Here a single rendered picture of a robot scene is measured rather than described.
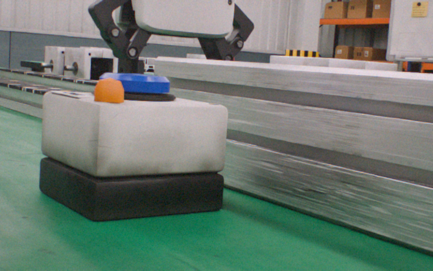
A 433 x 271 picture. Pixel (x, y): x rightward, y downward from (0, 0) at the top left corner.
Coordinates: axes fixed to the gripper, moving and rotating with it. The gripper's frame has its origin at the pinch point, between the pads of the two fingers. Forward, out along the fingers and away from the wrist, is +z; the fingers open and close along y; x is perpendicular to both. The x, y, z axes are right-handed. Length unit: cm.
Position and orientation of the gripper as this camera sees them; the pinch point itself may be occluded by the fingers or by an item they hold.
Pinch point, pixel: (172, 93)
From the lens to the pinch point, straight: 59.1
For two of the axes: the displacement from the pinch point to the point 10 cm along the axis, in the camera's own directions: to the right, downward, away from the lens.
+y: -8.1, 0.1, -5.8
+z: -0.7, 9.9, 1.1
